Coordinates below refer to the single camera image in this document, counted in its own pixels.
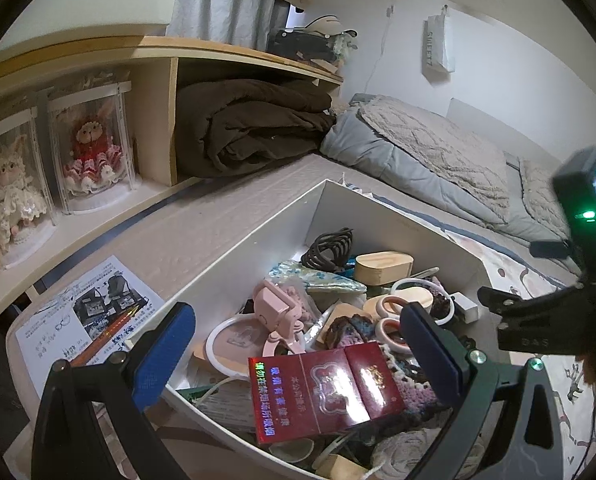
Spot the dark multicolour crochet piece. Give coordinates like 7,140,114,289
325,312,376,348

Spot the pink phone holder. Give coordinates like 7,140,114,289
253,280,309,356

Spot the beige quilted pillow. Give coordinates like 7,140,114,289
360,96,511,225
518,157,571,241

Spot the pink purple crochet doily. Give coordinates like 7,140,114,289
383,345,453,421

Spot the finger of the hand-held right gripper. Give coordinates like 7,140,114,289
478,286,534,321
530,241,569,259

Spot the black claw hair clip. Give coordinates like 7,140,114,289
300,227,355,273

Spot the blue floral pouch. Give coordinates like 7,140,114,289
268,260,369,295

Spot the brown folded blanket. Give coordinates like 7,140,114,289
175,78,337,178

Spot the pink white ring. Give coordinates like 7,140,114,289
365,294,413,321
375,317,411,351

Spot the black bag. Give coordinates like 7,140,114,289
268,29,339,61

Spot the white foam board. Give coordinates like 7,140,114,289
0,0,179,71

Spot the white cap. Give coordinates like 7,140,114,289
300,15,359,40

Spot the white hanging bag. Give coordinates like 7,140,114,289
424,5,456,83

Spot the red doll in clear case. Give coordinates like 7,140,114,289
45,80,141,213

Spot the round pink mirror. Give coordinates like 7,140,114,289
205,317,279,376

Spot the grey curtain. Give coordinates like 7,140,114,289
43,0,291,53

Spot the white rolled cloth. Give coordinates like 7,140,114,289
370,427,458,480

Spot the dark scrunchie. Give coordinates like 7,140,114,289
428,290,453,318

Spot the small white box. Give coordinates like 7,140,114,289
450,292,479,324

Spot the grey duvet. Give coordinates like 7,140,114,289
319,92,578,256

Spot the dried flower bunch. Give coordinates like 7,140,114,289
332,35,359,68

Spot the red cigarette pack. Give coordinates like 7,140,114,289
248,341,407,446

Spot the printed paper leaflet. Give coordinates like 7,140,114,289
14,255,166,386

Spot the wooden shelf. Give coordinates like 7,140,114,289
0,35,345,341

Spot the white headboard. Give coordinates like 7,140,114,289
448,98,558,156

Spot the white storage box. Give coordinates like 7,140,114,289
160,178,488,480

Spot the white wall cable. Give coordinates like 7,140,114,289
365,0,401,96

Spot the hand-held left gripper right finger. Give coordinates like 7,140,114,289
400,302,563,480

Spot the small wooden block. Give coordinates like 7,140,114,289
315,452,369,480

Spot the white doll in clear case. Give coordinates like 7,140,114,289
0,110,59,268

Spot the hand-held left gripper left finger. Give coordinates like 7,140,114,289
30,301,197,480

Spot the wooden oval box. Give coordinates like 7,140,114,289
354,250,413,286

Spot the printed bear blanket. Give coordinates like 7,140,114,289
338,180,596,480

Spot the orange pen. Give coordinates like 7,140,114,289
68,305,144,366

